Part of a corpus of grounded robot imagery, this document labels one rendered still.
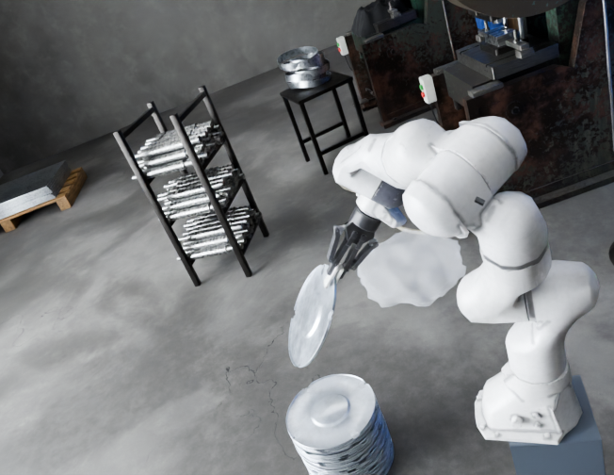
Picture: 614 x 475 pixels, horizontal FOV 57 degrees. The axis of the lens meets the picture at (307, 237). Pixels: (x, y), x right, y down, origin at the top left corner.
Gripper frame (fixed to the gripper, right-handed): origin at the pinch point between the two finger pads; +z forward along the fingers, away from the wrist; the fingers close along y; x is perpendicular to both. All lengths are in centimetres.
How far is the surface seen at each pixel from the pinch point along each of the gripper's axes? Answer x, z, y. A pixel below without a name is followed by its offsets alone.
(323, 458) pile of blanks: 11, 52, -21
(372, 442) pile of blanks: 9, 44, -34
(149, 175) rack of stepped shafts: -149, 56, 48
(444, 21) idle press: -286, -74, -108
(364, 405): 0.9, 38.3, -30.1
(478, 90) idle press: -109, -52, -67
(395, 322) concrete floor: -58, 41, -62
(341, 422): 4, 44, -24
